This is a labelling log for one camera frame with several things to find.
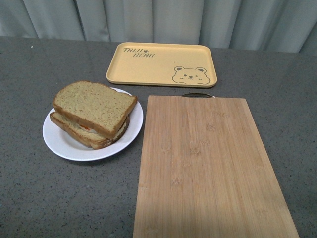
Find fried egg toy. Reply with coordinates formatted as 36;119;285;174
75;123;97;134

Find yellow bear tray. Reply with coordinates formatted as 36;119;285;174
106;42;217;88

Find grey curtain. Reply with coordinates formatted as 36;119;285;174
0;0;317;55

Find metal cutting board handle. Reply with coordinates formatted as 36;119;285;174
182;93;215;98

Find bread slice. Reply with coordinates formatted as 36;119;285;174
53;81;138;139
50;112;130;149

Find white round plate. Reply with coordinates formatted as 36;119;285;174
43;88;143;161

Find bamboo cutting board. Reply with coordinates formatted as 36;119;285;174
133;96;298;238

